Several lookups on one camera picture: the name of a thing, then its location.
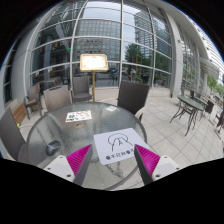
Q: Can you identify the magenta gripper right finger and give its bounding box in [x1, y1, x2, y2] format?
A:
[134, 145, 181, 185]

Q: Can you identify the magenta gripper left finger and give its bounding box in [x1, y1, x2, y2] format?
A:
[44, 145, 93, 186]

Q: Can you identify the dark grey computer mouse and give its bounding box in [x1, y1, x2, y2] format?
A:
[46, 140, 61, 156]

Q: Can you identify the white printed mouse pad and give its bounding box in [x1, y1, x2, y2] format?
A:
[94, 128, 149, 165]

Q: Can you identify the round glass table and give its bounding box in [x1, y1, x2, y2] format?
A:
[27, 102, 147, 190]

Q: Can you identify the colourful menu card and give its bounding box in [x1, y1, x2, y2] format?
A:
[66, 110, 92, 122]

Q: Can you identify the grey chair near left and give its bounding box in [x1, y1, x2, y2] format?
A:
[0, 108, 30, 164]

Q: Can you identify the green round bistro table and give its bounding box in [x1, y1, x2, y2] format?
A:
[171, 95, 204, 135]

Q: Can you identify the dark wicker chair right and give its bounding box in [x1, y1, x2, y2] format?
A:
[117, 81, 150, 120]

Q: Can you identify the grey wicker chair back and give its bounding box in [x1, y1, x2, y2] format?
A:
[73, 76, 92, 102]

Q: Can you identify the wicker chair far left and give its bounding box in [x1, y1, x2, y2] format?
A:
[23, 84, 42, 118]

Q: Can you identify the gold menu stand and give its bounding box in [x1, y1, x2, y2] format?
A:
[80, 54, 109, 97]

